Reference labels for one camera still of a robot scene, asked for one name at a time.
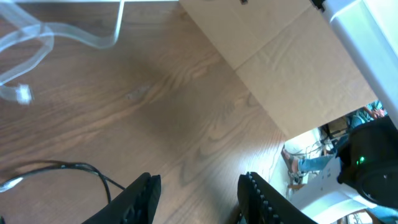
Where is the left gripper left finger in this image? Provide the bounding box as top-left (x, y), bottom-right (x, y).
top-left (82, 172), bottom-right (161, 224)

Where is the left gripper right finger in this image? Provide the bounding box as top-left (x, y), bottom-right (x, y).
top-left (237, 172), bottom-right (315, 224)

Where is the black usb cable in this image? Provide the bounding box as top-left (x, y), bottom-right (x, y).
top-left (0, 160), bottom-right (126, 205)

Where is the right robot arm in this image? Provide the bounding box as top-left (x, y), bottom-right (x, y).
top-left (269, 1), bottom-right (397, 223)

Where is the person in background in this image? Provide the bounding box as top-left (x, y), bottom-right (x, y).
top-left (282, 148), bottom-right (336, 173)

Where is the cardboard box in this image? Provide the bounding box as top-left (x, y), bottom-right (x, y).
top-left (180, 0), bottom-right (376, 138)

